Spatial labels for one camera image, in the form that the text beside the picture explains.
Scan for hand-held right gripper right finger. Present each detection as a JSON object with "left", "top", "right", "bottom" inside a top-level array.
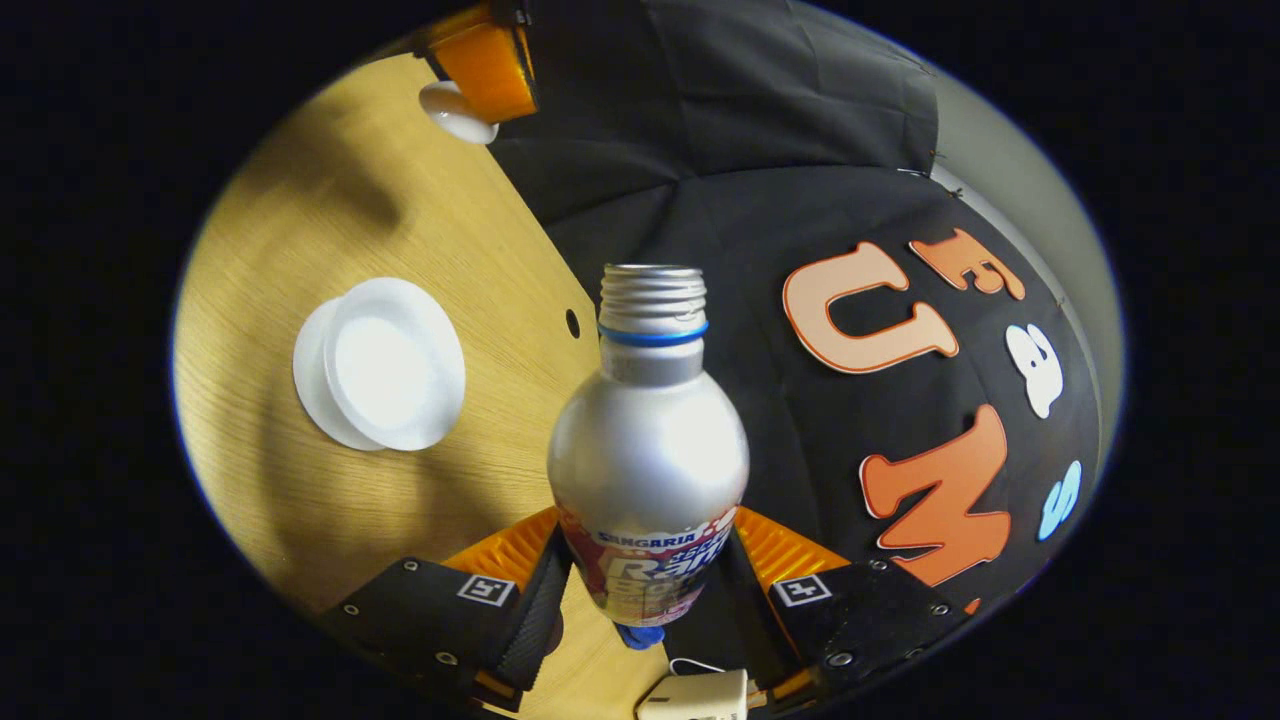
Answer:
[{"left": 722, "top": 505, "right": 975, "bottom": 703}]

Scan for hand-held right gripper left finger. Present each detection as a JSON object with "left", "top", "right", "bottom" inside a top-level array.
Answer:
[{"left": 318, "top": 506, "right": 575, "bottom": 715}]

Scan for white teacup lid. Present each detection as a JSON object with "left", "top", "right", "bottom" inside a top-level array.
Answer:
[{"left": 418, "top": 80, "right": 499, "bottom": 146}]

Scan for silver water bottle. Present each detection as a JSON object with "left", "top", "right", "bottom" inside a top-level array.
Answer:
[{"left": 547, "top": 263, "right": 751, "bottom": 629}]

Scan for white teacup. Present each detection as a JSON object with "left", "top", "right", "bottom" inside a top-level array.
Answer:
[{"left": 322, "top": 277, "right": 467, "bottom": 452}]

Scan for white toaster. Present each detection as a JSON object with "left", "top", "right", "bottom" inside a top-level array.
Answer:
[{"left": 636, "top": 668, "right": 751, "bottom": 720}]

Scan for white saucer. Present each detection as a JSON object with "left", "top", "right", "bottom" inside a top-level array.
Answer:
[{"left": 292, "top": 298, "right": 401, "bottom": 452}]

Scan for black backdrop cloth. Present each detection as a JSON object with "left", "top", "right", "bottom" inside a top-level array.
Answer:
[{"left": 485, "top": 0, "right": 1106, "bottom": 701}]

